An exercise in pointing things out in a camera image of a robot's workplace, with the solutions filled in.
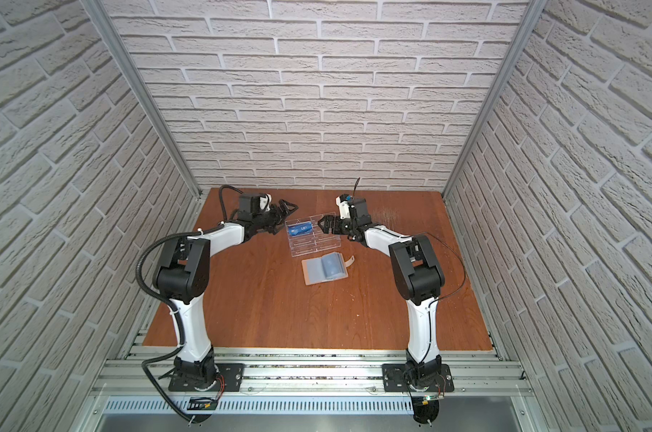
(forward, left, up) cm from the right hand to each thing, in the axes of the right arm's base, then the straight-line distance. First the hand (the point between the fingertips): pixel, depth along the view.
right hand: (333, 221), depth 100 cm
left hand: (+3, +12, +5) cm, 13 cm away
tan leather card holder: (-16, +2, -7) cm, 17 cm away
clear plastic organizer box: (-3, +11, -3) cm, 12 cm away
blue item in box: (-2, +13, -1) cm, 13 cm away
